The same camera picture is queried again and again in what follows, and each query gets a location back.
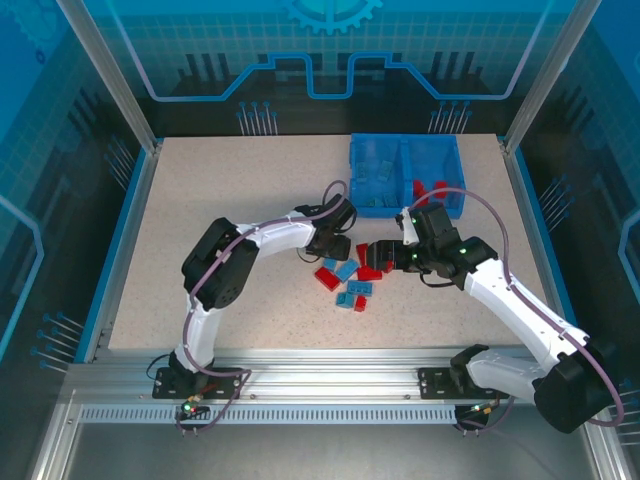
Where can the small led circuit board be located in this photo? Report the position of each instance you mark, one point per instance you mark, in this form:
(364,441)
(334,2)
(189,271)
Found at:
(480,408)
(192,409)

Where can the aluminium frame beam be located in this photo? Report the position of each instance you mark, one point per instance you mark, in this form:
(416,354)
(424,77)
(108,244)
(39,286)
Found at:
(57,440)
(600,452)

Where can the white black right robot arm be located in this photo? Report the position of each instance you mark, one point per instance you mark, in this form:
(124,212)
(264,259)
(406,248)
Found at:
(520,305)

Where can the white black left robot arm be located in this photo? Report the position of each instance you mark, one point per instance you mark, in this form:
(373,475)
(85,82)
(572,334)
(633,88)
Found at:
(280,235)

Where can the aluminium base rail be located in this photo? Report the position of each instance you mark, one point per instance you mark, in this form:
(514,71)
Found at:
(325,370)

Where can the blue two-compartment plastic bin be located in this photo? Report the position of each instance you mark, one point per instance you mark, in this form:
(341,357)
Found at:
(430,160)

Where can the small red lego brick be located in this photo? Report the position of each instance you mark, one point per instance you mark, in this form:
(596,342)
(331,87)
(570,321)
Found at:
(360,303)

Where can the aluminium frame post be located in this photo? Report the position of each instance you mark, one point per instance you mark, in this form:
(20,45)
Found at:
(120,85)
(550,75)

